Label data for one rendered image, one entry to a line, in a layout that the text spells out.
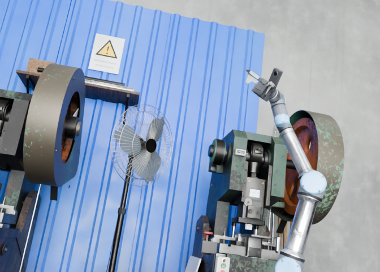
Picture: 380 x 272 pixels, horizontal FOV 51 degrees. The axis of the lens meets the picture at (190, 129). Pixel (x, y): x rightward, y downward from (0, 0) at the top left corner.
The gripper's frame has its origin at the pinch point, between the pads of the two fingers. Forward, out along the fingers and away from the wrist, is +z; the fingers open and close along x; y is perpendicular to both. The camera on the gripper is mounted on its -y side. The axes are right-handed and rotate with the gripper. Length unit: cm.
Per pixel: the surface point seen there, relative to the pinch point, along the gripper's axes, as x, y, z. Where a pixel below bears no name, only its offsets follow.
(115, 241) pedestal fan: 49, 137, -51
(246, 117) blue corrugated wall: 102, 17, -209
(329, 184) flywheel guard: -32, 25, -99
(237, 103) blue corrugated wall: 117, 10, -203
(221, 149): 36, 46, -79
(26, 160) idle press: 92, 113, 13
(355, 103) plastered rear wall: 42, -65, -295
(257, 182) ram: 8, 52, -96
